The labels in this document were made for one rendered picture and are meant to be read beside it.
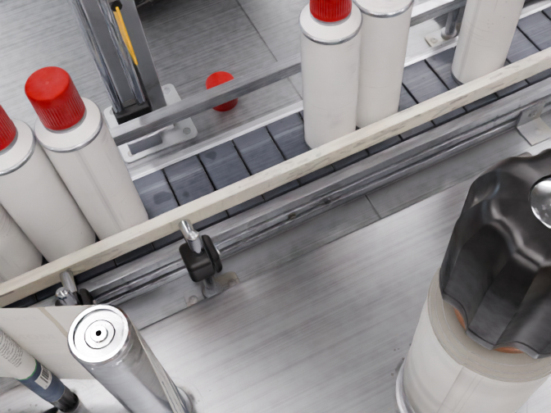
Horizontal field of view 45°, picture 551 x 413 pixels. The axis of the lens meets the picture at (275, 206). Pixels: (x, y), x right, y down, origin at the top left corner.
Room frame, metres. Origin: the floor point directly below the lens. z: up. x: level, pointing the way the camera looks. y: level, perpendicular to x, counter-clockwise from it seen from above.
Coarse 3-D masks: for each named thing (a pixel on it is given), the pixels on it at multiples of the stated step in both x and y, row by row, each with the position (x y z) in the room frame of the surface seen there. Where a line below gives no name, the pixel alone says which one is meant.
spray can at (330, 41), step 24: (312, 0) 0.40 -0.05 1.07; (336, 0) 0.39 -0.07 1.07; (312, 24) 0.40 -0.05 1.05; (336, 24) 0.39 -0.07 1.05; (360, 24) 0.39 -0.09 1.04; (312, 48) 0.39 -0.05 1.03; (336, 48) 0.38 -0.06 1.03; (312, 72) 0.39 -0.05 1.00; (336, 72) 0.38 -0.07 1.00; (312, 96) 0.39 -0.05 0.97; (336, 96) 0.38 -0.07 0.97; (312, 120) 0.39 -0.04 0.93; (336, 120) 0.38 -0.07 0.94; (312, 144) 0.39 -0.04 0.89
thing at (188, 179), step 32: (544, 32) 0.51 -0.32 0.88; (416, 64) 0.49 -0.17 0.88; (448, 64) 0.48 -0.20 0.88; (416, 96) 0.44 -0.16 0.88; (288, 128) 0.42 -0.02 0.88; (416, 128) 0.40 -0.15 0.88; (192, 160) 0.40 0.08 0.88; (224, 160) 0.39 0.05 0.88; (256, 160) 0.39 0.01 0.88; (352, 160) 0.37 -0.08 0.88; (160, 192) 0.37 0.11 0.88; (192, 192) 0.36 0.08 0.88; (288, 192) 0.35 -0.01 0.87; (128, 256) 0.30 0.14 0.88
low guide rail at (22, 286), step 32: (512, 64) 0.44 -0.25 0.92; (544, 64) 0.44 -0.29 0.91; (448, 96) 0.41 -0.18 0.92; (480, 96) 0.42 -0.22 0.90; (384, 128) 0.38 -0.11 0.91; (288, 160) 0.36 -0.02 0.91; (320, 160) 0.36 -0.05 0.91; (224, 192) 0.33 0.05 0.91; (256, 192) 0.34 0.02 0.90; (160, 224) 0.31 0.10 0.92; (192, 224) 0.31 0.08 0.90; (64, 256) 0.29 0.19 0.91; (96, 256) 0.28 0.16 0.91; (0, 288) 0.26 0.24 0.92; (32, 288) 0.26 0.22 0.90
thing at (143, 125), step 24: (432, 0) 0.49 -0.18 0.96; (456, 0) 0.49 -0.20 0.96; (264, 72) 0.43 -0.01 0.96; (288, 72) 0.43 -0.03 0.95; (192, 96) 0.41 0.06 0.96; (216, 96) 0.41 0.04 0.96; (240, 96) 0.42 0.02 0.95; (144, 120) 0.39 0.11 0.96; (168, 120) 0.39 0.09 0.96; (120, 144) 0.38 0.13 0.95
